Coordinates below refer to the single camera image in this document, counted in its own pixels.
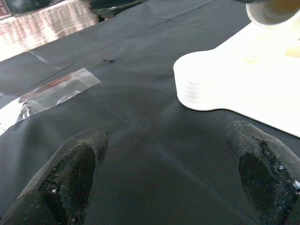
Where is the black tablecloth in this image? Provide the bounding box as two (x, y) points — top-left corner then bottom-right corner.
(0, 0), (300, 225)

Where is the black bag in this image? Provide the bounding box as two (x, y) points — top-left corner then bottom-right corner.
(7, 0), (66, 16)

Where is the black wok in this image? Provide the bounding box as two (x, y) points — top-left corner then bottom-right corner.
(89, 0), (150, 12)

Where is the clear shiny adhesive tape strip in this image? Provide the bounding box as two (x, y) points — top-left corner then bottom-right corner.
(0, 67), (101, 135)

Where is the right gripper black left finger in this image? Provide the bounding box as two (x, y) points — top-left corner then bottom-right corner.
(0, 127), (109, 225)

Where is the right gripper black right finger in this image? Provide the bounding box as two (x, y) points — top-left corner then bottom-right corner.
(224, 120), (300, 225)

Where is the white plastic table top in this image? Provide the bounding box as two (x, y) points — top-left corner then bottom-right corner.
(172, 14), (300, 138)

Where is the white plastic table leg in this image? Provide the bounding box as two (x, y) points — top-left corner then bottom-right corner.
(245, 0), (300, 27)

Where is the beige cloth covered table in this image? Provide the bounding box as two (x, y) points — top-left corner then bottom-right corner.
(0, 0), (99, 63)

